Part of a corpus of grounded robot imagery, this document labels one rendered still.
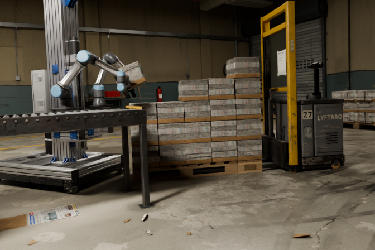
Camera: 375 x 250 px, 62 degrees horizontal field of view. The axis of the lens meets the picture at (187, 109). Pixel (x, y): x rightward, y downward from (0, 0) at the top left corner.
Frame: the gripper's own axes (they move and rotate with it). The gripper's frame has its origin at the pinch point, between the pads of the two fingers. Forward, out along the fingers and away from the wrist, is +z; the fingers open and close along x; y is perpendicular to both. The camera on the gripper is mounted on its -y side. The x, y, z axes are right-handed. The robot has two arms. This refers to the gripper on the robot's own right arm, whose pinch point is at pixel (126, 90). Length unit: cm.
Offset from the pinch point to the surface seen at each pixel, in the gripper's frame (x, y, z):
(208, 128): -63, -72, 8
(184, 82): -59, -17, 7
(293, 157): -135, -137, -2
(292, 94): -160, -74, -2
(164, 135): -17, -61, 4
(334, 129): -192, -130, 7
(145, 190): 10, -85, -77
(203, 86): -76, -28, 9
